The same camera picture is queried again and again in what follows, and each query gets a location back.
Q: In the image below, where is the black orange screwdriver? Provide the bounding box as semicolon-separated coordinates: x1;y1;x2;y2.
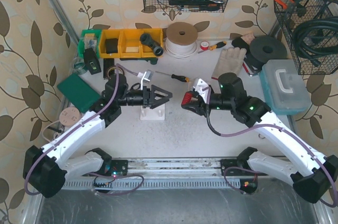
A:
155;71;190;83

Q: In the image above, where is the yellow triple bin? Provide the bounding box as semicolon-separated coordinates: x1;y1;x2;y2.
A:
99;28;164;59

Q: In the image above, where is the black battery charger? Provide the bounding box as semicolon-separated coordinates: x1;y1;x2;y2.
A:
83;48;101;75

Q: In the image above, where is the right wire basket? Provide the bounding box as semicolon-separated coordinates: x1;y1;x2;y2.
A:
273;0;337;75

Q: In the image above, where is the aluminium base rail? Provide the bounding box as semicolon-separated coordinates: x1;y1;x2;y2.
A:
63;156;299;190

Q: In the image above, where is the brown tape roll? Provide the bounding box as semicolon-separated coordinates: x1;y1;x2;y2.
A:
106;66;125;79

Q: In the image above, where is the black pipe fitting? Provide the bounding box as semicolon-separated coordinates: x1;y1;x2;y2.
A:
140;33;164;57

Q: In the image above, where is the black cable spool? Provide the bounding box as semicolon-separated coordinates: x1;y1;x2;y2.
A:
244;35;287;70

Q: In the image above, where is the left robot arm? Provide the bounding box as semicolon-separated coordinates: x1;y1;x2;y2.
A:
23;72;173;198

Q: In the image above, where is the large red spring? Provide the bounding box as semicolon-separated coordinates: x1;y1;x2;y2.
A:
181;95;191;107

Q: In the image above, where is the black sanding block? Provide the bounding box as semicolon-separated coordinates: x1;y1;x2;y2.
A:
231;37;250;54

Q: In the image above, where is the white cable spool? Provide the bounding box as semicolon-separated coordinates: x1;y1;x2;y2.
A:
165;22;198;59

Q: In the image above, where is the green small bin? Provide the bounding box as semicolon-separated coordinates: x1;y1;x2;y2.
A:
77;30;101;58

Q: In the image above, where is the beige work glove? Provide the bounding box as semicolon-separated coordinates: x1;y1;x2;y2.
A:
211;47;247;80

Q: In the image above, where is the round beige power socket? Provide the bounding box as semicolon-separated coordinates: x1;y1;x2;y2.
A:
59;106;81;127

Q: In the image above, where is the black coiled hose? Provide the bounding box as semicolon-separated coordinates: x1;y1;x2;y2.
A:
292;16;338;61

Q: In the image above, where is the red white tape roll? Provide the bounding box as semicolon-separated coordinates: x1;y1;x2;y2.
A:
200;41;209;51

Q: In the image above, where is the black box in bin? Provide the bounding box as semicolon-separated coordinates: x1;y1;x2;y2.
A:
105;38;118;54

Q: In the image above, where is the clear teal storage box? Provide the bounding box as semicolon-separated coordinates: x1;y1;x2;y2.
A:
259;59;311;115

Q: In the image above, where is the yellow black screwdriver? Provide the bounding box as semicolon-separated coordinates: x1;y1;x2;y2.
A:
198;41;227;54

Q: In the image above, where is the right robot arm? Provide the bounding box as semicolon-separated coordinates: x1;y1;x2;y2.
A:
181;72;337;208

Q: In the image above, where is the white peg base plate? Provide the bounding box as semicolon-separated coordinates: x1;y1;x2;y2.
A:
140;104;165;121

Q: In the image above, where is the red handled hex key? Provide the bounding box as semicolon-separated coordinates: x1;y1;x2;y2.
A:
243;60;260;77

